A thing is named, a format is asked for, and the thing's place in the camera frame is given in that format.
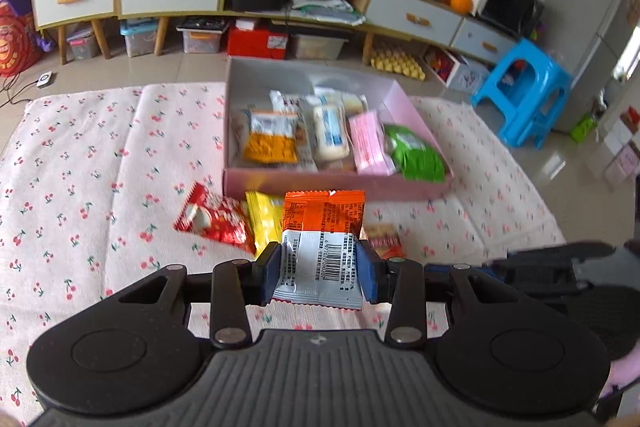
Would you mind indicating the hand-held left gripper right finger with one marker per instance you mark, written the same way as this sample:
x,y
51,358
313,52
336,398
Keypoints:
x,y
369,272

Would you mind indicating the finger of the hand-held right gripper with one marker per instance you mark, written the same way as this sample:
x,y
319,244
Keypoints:
x,y
565,254
545,284

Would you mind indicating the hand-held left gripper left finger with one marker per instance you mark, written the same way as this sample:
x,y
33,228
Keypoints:
x,y
267,274

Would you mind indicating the orange and white snack packet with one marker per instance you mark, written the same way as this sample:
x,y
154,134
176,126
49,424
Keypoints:
x,y
320,232

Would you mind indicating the pink cardboard box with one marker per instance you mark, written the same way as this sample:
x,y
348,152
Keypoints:
x,y
320,184

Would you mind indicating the pale yellow snack packet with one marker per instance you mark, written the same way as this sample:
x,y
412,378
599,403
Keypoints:
x,y
345,101

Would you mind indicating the person's right forearm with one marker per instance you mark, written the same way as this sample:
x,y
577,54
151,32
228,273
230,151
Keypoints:
x,y
622,382

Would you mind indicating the small red brown snack packet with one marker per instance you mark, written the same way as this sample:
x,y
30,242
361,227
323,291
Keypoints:
x,y
386,242

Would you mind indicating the green snack packet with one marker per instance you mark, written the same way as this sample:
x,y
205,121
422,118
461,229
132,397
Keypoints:
x,y
417,154

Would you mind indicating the small green item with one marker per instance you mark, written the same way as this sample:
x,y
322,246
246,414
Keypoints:
x,y
584,128

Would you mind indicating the pink snack packet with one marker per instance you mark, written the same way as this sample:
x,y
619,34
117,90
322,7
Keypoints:
x,y
370,144

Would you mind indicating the clear packet of orange crackers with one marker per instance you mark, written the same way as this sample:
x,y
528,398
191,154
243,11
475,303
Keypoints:
x,y
270,142

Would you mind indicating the white and blue snack packet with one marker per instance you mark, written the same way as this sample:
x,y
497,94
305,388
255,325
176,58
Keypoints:
x,y
331,132

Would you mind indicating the white and red snack packet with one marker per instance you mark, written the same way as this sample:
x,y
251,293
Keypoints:
x,y
287,102

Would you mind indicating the blue plastic stool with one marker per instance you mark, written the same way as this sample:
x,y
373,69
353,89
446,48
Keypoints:
x,y
525,77

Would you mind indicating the white patterned box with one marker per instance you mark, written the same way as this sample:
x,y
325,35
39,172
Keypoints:
x,y
467,74

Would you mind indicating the yellow egg tray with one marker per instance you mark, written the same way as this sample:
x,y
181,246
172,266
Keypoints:
x,y
397,64

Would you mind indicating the grey refrigerator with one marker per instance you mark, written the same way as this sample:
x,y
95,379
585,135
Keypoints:
x,y
595,32

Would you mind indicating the clear storage bin dark lid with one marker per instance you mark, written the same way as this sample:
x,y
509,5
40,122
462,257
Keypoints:
x,y
317,47

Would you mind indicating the red cardboard box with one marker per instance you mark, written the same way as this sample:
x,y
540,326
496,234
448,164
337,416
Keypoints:
x,y
255,42

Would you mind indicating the microwave oven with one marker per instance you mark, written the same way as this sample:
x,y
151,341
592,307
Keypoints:
x,y
512,9

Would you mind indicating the clear storage bin blue lid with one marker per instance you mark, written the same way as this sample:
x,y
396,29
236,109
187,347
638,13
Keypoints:
x,y
139,39

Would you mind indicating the pile of papers and bags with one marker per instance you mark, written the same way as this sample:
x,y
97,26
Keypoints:
x,y
325,4

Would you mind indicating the orange fruit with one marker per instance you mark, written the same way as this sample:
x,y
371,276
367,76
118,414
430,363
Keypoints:
x,y
461,3

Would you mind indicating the small clear storage bin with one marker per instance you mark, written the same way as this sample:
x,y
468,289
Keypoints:
x,y
84,44

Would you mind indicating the red round lantern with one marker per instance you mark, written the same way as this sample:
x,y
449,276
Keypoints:
x,y
15,42

